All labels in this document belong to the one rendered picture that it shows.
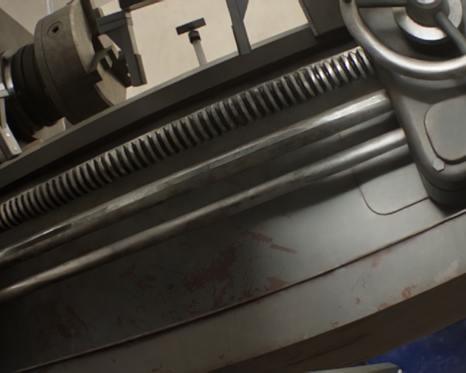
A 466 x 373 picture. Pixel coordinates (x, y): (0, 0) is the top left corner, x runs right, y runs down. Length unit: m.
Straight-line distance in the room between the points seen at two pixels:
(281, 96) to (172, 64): 3.96
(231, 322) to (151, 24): 4.36
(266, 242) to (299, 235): 0.04
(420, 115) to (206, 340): 0.34
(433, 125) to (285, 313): 0.26
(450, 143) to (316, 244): 0.27
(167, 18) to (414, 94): 4.29
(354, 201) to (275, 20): 3.87
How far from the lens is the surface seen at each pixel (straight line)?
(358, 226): 1.02
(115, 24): 0.95
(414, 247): 0.83
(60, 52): 1.40
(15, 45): 1.66
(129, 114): 1.13
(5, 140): 1.03
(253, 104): 0.99
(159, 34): 5.07
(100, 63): 1.41
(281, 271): 1.03
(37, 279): 1.07
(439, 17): 0.84
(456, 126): 0.85
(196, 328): 0.86
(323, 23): 1.08
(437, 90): 0.88
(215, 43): 4.89
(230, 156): 0.98
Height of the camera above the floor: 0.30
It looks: 19 degrees up
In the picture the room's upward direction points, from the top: 19 degrees counter-clockwise
